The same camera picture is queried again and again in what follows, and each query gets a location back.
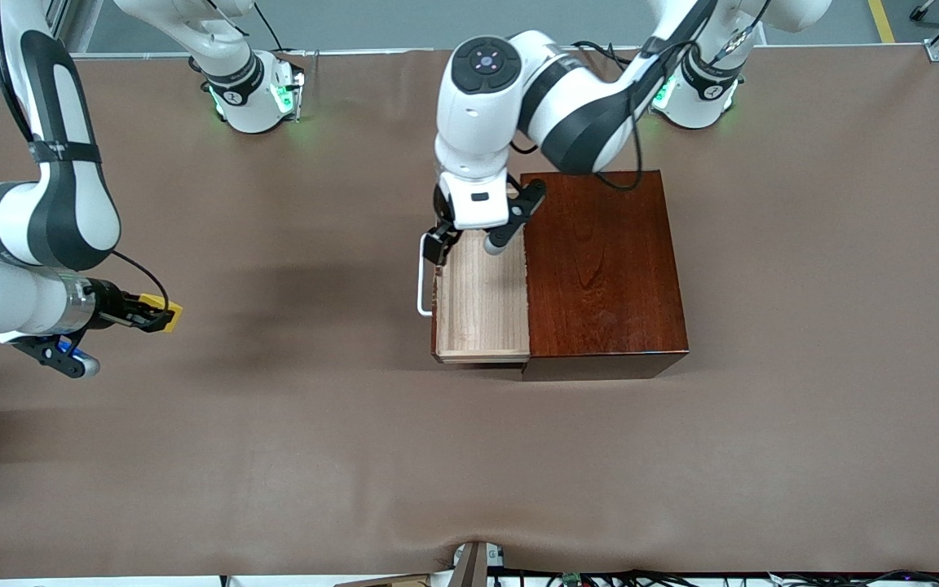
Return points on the yellow block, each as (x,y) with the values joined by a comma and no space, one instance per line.
(174,311)

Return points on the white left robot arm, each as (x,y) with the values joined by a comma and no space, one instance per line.
(478,122)

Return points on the dark brown wooden cabinet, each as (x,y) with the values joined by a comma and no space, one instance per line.
(608,269)

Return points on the brown cardboard piece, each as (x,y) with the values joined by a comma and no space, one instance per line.
(384,581)

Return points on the brown table cover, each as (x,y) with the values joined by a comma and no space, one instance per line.
(274,424)

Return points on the small green circuit board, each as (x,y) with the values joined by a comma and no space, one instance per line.
(571,579)

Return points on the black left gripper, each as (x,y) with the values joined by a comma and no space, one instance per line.
(438,238)

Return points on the grey metal bracket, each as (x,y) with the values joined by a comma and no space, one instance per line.
(473,567)

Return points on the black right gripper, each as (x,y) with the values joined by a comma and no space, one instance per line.
(111,306)

